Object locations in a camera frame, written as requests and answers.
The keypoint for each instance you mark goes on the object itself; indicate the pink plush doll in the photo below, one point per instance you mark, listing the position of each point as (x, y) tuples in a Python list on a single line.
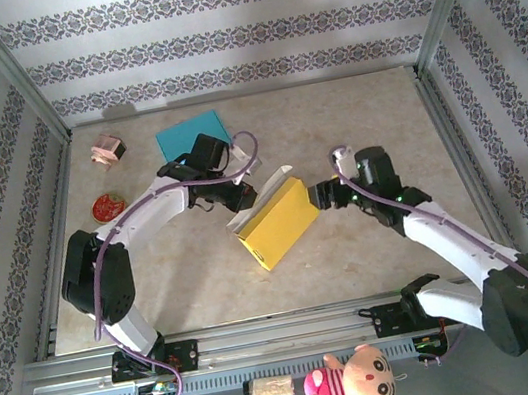
[(356, 385)]

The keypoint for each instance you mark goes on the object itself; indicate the aluminium side rail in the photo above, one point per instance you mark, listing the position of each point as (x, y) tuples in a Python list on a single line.
[(447, 126), (61, 191)]

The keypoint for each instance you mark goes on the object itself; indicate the red round disc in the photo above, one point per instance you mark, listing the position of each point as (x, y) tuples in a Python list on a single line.
[(107, 207)]

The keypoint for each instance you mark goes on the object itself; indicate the small circuit board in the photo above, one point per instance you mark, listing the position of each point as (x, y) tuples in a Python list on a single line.
[(156, 389), (428, 343)]

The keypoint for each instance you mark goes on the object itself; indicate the aluminium cross rail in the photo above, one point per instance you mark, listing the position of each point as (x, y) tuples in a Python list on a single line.
[(287, 338)]

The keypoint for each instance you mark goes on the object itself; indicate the yellow white paper box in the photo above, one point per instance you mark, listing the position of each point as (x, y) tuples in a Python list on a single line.
[(278, 220)]

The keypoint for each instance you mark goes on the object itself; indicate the blue white paper box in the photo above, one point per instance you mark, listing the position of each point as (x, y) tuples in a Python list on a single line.
[(183, 137)]

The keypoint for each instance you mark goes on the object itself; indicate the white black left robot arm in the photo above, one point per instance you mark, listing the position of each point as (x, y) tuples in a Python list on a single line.
[(106, 284)]

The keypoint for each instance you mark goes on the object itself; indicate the white roll with black cap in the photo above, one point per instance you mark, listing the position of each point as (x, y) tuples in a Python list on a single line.
[(271, 389)]

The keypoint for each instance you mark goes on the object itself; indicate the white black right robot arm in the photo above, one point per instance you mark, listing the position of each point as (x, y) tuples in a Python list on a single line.
[(484, 272)]

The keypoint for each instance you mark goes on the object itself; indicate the small pink toy box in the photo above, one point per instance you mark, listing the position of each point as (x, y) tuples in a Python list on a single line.
[(106, 150)]

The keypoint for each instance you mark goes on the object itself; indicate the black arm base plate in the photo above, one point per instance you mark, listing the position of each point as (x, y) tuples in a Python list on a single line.
[(186, 355), (386, 320)]

